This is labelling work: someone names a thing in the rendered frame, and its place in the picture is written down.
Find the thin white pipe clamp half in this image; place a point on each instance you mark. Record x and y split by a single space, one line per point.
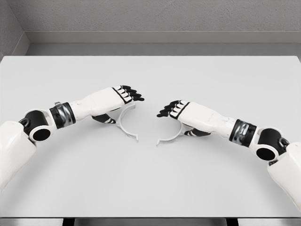
125 131
172 137

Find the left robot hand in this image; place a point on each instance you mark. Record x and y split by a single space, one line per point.
107 99

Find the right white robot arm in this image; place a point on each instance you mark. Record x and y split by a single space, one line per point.
258 139

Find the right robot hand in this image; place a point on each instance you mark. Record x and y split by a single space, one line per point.
195 113

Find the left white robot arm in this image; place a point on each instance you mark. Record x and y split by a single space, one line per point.
42 127

